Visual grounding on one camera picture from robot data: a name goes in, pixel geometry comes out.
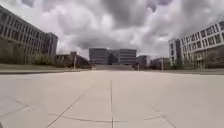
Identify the low brown building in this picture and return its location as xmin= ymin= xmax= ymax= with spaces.
xmin=54 ymin=50 xmax=90 ymax=68

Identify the long grey multi-storey building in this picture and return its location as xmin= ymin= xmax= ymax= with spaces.
xmin=0 ymin=4 xmax=59 ymax=65

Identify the small grey building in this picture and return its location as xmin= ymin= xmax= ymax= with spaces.
xmin=135 ymin=54 xmax=151 ymax=70

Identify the low pale building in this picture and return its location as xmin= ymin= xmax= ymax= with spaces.
xmin=149 ymin=57 xmax=172 ymax=70

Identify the wide grey stairway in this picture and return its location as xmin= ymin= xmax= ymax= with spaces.
xmin=91 ymin=64 xmax=136 ymax=71

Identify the pale concrete slab plaza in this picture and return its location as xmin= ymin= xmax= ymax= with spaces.
xmin=0 ymin=69 xmax=224 ymax=128

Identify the white multi-storey building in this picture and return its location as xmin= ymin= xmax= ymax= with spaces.
xmin=168 ymin=20 xmax=224 ymax=70

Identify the raised verge with kerb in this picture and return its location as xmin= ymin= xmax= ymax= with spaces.
xmin=0 ymin=63 xmax=93 ymax=75
xmin=136 ymin=68 xmax=224 ymax=75

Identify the glass-fronted twin-block building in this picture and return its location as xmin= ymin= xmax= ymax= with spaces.
xmin=88 ymin=47 xmax=138 ymax=66

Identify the row of trees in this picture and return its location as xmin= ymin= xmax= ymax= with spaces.
xmin=0 ymin=39 xmax=54 ymax=66
xmin=175 ymin=48 xmax=224 ymax=70

